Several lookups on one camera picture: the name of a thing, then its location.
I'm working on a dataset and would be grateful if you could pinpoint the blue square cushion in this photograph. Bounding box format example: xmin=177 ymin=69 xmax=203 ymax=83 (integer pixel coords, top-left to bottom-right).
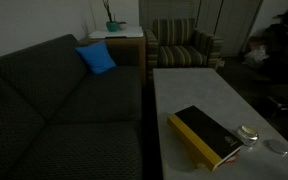
xmin=74 ymin=40 xmax=118 ymax=76

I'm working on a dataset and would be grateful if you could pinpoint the striped armchair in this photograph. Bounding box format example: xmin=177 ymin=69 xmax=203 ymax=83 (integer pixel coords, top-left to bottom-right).
xmin=144 ymin=17 xmax=224 ymax=73

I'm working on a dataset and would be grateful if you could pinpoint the dark grey fabric sofa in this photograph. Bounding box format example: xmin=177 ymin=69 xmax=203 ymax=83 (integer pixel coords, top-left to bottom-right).
xmin=0 ymin=33 xmax=144 ymax=180

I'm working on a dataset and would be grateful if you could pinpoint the wooden side table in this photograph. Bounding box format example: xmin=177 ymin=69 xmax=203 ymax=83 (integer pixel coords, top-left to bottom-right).
xmin=78 ymin=35 xmax=148 ymax=86

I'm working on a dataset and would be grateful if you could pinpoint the black device on floor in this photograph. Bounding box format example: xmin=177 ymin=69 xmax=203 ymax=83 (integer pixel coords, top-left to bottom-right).
xmin=267 ymin=95 xmax=288 ymax=112

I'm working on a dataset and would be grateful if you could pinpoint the teal pot with plant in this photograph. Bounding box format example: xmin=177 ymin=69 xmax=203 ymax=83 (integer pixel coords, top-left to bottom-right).
xmin=101 ymin=0 xmax=120 ymax=33

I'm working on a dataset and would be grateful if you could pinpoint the small white plant pot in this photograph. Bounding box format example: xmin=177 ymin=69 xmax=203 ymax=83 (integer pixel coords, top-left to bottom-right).
xmin=117 ymin=20 xmax=128 ymax=31

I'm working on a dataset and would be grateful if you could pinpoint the round silver lid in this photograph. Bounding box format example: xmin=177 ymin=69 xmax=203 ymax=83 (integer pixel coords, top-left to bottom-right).
xmin=263 ymin=138 xmax=288 ymax=157

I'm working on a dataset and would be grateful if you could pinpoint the black and yellow book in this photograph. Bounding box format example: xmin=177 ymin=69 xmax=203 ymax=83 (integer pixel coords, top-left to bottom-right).
xmin=166 ymin=105 xmax=245 ymax=172

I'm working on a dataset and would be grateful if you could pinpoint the dark bulky object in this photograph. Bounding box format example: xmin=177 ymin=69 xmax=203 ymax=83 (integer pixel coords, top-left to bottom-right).
xmin=262 ymin=2 xmax=288 ymax=85

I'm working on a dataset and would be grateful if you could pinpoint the white plastic bag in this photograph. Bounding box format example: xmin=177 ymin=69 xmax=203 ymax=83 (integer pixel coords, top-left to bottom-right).
xmin=242 ymin=45 xmax=269 ymax=68

